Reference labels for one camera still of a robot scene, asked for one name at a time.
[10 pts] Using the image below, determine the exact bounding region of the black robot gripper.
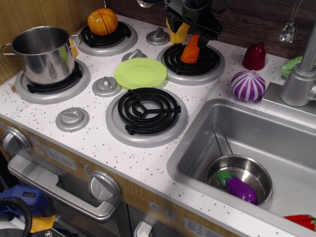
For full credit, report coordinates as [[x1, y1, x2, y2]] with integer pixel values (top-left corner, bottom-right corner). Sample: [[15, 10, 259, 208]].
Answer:
[[164, 0, 223, 48]]

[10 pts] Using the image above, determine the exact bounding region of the orange toy carrot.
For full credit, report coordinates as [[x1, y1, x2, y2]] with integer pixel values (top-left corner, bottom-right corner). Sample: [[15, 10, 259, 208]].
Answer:
[[180, 34, 200, 64]]

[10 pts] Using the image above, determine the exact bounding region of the silver knob behind plate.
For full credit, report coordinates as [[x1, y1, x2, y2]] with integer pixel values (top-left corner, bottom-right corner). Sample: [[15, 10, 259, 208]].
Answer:
[[121, 49, 147, 62]]

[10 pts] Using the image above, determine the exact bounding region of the light green plastic plate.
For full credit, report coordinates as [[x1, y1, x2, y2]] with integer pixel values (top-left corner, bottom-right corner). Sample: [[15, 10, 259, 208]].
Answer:
[[114, 58, 167, 89]]

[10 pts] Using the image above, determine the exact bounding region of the yellow toy pepper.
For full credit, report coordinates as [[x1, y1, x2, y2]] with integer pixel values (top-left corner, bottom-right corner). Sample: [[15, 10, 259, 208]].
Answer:
[[166, 19, 190, 44]]

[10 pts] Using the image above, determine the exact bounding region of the silver knob back centre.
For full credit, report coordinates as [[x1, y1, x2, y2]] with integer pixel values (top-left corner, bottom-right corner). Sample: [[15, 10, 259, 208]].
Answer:
[[146, 27, 170, 46]]

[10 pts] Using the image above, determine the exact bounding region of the back right black burner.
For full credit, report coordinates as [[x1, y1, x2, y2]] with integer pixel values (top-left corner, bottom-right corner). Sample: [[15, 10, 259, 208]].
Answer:
[[157, 43, 225, 86]]

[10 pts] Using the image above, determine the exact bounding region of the black burner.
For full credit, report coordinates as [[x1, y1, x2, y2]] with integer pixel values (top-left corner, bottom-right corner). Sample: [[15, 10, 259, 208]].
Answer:
[[78, 21, 137, 57], [106, 88, 188, 148], [157, 43, 225, 86], [15, 59, 90, 104]]

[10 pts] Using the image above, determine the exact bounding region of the back left black burner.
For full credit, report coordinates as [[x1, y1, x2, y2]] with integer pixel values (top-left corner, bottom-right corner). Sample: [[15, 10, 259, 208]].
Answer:
[[78, 21, 137, 57]]

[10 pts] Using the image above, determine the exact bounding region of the dark red toy pepper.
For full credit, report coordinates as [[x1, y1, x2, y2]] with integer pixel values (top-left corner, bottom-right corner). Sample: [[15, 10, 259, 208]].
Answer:
[[242, 42, 266, 71]]

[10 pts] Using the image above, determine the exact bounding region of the purple striped toy onion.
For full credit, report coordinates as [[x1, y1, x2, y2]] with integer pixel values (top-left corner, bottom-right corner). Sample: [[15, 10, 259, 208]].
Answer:
[[231, 70, 266, 101]]

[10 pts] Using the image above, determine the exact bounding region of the orange toy pumpkin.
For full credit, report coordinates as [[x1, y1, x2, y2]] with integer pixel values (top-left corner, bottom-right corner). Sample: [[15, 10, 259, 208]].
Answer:
[[87, 8, 119, 36]]

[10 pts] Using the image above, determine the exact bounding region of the hanging clear crystal ornament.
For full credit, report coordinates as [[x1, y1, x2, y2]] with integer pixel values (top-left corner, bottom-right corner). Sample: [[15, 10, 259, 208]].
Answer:
[[279, 0, 303, 43]]

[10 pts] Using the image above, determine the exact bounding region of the front right black burner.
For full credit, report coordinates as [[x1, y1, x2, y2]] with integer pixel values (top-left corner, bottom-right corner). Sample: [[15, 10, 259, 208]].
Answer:
[[106, 88, 188, 148]]

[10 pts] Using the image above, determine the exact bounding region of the silver knob centre left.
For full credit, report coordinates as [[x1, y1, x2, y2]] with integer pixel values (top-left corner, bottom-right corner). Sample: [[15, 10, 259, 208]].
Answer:
[[92, 77, 121, 97]]

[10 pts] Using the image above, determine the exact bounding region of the green toy cabbage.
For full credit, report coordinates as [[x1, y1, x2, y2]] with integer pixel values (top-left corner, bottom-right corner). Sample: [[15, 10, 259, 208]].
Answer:
[[279, 56, 303, 79]]

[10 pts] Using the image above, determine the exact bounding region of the yellow toy corn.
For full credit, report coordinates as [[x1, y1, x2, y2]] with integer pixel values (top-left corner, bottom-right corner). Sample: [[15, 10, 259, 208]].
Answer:
[[69, 39, 79, 58]]

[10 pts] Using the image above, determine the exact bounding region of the silver toy faucet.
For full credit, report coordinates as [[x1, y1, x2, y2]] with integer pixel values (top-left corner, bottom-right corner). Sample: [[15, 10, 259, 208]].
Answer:
[[260, 27, 316, 123]]

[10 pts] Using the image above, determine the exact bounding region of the steel stock pot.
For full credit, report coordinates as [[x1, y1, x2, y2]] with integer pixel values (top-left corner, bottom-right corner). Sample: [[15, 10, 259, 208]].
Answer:
[[0, 26, 82, 84]]

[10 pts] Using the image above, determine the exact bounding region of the silver knob front left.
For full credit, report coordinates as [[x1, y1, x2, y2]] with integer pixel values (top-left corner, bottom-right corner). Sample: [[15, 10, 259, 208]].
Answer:
[[55, 107, 89, 132]]

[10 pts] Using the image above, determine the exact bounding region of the silver toy sink basin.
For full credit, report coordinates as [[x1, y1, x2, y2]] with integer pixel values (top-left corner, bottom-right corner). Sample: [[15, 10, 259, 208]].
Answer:
[[167, 99, 316, 237]]

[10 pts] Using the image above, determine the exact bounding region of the small steel saucepan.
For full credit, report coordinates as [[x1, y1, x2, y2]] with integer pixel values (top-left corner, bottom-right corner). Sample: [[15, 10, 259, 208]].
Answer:
[[204, 124, 273, 206]]

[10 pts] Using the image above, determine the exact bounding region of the front left black burner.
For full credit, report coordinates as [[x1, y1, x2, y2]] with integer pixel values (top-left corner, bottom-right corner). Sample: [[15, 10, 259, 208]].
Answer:
[[15, 59, 90, 104]]

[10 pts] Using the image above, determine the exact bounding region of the purple toy eggplant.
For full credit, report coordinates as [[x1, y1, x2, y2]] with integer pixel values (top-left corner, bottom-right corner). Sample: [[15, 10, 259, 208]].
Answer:
[[216, 170, 258, 205]]

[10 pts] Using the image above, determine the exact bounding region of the right oven dial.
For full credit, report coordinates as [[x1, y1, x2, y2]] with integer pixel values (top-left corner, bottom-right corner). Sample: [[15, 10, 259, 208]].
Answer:
[[88, 170, 121, 202]]

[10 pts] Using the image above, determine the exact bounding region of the oven dial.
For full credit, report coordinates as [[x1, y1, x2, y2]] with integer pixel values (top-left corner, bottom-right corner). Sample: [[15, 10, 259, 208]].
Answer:
[[88, 170, 121, 202], [2, 126, 32, 154]]

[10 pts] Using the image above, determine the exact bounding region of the left oven dial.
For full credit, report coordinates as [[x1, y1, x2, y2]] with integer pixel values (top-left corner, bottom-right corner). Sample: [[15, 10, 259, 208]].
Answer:
[[2, 126, 32, 154]]

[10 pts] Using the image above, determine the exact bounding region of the red toy chili pepper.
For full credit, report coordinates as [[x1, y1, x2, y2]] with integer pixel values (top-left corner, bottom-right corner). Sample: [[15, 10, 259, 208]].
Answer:
[[284, 214, 316, 232]]

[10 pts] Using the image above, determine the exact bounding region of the yellow cloth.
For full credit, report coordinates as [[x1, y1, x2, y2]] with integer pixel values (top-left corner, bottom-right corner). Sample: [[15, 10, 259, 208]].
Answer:
[[30, 215, 55, 233]]

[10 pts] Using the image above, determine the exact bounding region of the silver oven door handle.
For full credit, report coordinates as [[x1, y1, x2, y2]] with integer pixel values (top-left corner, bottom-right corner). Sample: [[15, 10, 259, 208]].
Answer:
[[8, 155, 118, 224]]

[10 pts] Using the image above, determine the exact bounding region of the blue tool with black cable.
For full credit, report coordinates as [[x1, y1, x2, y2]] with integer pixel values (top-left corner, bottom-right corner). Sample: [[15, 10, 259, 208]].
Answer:
[[0, 184, 49, 237]]

